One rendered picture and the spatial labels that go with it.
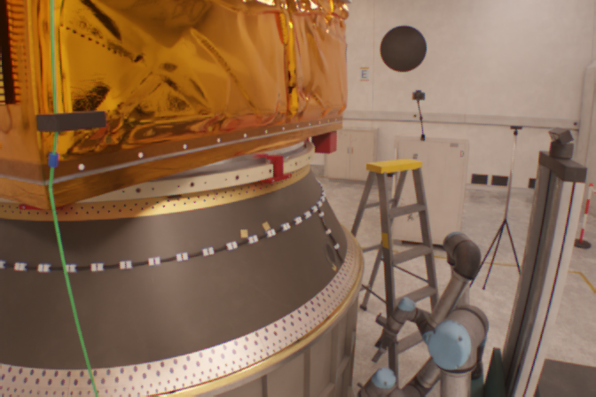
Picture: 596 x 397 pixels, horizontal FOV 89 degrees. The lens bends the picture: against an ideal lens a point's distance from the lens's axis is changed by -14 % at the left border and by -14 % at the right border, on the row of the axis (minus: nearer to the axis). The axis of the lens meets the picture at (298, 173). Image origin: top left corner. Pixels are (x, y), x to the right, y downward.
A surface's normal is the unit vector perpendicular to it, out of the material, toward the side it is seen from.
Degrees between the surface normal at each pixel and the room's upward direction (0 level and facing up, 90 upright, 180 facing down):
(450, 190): 90
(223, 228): 62
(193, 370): 43
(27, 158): 93
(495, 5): 90
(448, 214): 90
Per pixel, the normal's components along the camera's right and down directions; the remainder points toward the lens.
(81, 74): 0.88, 0.09
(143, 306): 0.32, -0.29
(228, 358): 0.37, -0.60
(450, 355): -0.76, 0.00
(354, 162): -0.36, 0.19
